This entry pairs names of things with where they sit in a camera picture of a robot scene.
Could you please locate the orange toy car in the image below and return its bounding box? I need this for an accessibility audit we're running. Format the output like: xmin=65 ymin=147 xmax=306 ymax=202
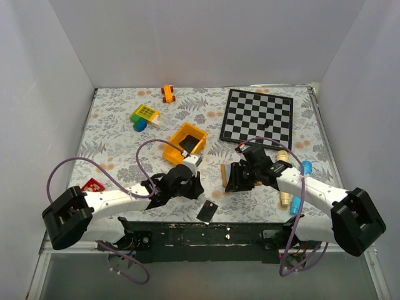
xmin=161 ymin=85 xmax=176 ymax=103

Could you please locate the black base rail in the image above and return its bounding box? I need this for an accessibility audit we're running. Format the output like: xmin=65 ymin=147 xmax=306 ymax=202
xmin=93 ymin=221 xmax=319 ymax=265

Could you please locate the blue toy microphone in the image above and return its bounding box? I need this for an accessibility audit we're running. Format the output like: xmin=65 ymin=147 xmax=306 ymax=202
xmin=290 ymin=160 xmax=313 ymax=216

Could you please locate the floral table mat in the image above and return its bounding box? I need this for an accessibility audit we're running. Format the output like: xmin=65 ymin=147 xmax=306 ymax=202
xmin=61 ymin=86 xmax=344 ymax=224

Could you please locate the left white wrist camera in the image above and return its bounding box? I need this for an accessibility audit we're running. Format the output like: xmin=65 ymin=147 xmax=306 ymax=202
xmin=182 ymin=154 xmax=203 ymax=175

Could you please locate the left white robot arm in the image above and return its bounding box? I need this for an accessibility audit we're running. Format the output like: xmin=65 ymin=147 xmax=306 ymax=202
xmin=42 ymin=164 xmax=204 ymax=250

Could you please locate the purple cable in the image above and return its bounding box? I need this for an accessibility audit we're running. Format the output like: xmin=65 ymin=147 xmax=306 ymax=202
xmin=237 ymin=137 xmax=329 ymax=278
xmin=46 ymin=139 xmax=190 ymax=285

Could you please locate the yellow plastic bin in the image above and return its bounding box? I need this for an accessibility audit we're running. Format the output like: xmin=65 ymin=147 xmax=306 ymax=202
xmin=162 ymin=122 xmax=208 ymax=165

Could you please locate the tan leather card holder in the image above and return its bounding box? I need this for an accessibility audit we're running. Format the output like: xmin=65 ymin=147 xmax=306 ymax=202
xmin=221 ymin=162 xmax=239 ymax=189

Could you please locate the yellow green toy block house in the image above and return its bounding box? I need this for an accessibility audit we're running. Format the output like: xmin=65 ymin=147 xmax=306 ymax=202
xmin=129 ymin=104 xmax=161 ymax=132

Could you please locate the red toy block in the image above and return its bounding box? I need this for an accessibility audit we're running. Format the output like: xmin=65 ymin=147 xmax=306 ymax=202
xmin=81 ymin=178 xmax=105 ymax=192

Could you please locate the dark credit card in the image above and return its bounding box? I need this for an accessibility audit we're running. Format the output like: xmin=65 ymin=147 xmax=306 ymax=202
xmin=196 ymin=200 xmax=218 ymax=224
xmin=179 ymin=134 xmax=200 ymax=153

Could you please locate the beige toy microphone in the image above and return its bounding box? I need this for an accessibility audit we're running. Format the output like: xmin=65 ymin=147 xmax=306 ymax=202
xmin=276 ymin=150 xmax=291 ymax=209

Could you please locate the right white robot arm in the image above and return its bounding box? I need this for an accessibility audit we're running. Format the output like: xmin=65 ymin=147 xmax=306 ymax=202
xmin=225 ymin=145 xmax=386 ymax=257

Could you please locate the black white chessboard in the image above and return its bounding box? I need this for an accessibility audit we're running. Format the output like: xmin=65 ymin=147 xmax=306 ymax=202
xmin=219 ymin=89 xmax=294 ymax=150

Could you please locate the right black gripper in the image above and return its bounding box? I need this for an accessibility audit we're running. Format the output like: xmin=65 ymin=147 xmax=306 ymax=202
xmin=224 ymin=162 xmax=259 ymax=192

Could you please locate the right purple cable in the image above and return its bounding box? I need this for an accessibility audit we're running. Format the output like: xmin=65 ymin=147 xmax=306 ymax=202
xmin=237 ymin=137 xmax=329 ymax=278

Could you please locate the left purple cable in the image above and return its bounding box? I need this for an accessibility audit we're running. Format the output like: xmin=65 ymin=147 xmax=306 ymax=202
xmin=46 ymin=139 xmax=190 ymax=285

